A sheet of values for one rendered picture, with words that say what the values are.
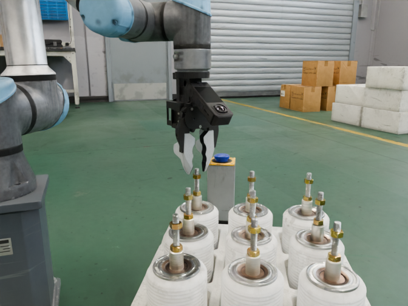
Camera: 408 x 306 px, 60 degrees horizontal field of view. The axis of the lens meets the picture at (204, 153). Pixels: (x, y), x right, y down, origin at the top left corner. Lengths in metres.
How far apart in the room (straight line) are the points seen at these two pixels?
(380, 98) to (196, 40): 2.81
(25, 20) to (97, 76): 4.79
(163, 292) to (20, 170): 0.41
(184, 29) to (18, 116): 0.38
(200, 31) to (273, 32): 5.75
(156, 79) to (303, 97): 2.45
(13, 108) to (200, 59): 0.38
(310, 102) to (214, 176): 3.62
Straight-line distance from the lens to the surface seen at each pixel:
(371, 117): 3.47
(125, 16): 0.62
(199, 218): 0.75
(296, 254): 0.67
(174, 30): 0.72
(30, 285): 0.86
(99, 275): 1.06
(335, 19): 7.16
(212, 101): 0.68
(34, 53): 0.89
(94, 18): 0.62
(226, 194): 0.92
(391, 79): 3.33
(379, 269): 1.15
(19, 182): 0.82
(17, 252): 0.83
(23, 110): 0.82
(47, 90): 0.89
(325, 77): 4.55
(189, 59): 0.70
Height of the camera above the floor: 0.56
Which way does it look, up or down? 14 degrees down
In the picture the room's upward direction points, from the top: straight up
